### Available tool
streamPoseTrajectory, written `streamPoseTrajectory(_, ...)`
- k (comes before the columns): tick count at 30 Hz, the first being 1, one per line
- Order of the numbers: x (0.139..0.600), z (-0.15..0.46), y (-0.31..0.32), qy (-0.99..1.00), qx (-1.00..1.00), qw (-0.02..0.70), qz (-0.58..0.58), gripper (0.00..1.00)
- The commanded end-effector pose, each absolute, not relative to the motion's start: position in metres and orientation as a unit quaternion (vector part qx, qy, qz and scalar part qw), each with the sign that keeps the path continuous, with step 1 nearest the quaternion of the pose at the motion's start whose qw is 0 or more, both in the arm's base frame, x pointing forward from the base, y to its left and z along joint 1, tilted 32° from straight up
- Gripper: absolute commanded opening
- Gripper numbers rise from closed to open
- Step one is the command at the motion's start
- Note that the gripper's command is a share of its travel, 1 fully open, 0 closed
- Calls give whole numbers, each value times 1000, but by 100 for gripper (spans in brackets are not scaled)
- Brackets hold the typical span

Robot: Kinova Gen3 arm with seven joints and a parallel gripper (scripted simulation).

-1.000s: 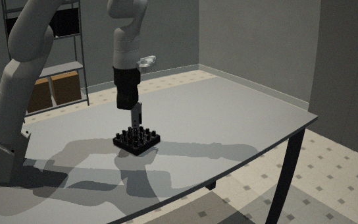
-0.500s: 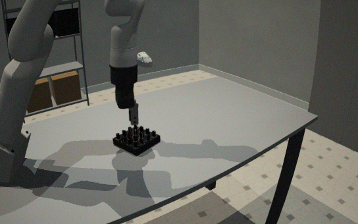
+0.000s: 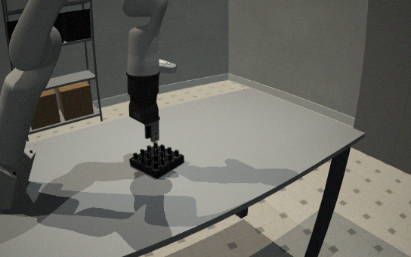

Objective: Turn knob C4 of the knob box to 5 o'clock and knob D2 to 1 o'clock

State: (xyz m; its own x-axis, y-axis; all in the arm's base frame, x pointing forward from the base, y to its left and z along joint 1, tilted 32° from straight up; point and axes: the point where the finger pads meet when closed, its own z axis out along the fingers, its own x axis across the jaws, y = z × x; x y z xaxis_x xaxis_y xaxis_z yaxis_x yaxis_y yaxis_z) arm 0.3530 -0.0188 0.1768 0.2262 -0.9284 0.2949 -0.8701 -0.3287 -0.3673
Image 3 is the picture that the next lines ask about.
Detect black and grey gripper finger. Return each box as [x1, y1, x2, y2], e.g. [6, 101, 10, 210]
[150, 117, 160, 142]
[144, 124, 150, 139]

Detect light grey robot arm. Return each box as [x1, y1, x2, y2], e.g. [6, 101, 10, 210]
[0, 0, 168, 166]

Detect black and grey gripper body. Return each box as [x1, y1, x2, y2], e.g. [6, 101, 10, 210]
[126, 52, 177, 125]

